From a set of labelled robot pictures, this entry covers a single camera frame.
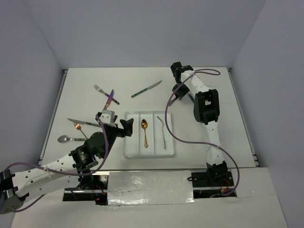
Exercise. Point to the fork with black handle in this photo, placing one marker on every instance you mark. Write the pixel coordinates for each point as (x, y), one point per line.
(106, 94)

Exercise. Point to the knife with black handle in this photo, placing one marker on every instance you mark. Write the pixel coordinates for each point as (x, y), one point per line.
(78, 122)

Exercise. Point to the knife with teal handle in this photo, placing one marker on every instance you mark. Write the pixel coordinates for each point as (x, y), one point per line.
(145, 89)

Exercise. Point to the ornate gold spoon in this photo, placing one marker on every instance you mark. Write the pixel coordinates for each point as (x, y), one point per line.
(144, 125)

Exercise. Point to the iridescent rainbow knife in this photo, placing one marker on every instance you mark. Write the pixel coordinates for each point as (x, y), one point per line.
(109, 100)

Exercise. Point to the copper fork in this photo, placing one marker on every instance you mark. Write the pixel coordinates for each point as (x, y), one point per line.
(78, 127)

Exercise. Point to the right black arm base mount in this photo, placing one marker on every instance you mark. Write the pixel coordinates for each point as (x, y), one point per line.
(215, 182)

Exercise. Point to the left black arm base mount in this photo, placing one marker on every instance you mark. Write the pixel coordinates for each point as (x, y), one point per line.
(93, 188)

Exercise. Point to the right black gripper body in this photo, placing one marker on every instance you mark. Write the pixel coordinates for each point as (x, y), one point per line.
(183, 90)

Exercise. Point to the white three-compartment cutlery tray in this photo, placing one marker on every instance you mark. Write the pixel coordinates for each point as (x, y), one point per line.
(133, 147)

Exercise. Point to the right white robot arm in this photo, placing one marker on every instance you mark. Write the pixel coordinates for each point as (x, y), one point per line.
(206, 112)

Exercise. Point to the spoon with black handle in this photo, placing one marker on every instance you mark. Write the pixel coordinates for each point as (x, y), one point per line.
(65, 138)

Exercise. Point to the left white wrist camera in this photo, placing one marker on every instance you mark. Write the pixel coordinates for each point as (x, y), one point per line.
(107, 117)

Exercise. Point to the plain silver fork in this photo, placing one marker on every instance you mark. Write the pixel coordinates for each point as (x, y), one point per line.
(162, 131)

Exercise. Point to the white foil-covered base board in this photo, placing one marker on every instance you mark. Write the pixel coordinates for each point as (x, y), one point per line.
(149, 188)

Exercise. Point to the ornate silver knife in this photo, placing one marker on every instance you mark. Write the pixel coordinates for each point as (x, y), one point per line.
(172, 101)

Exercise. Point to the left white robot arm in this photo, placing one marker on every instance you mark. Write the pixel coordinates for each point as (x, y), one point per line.
(22, 181)

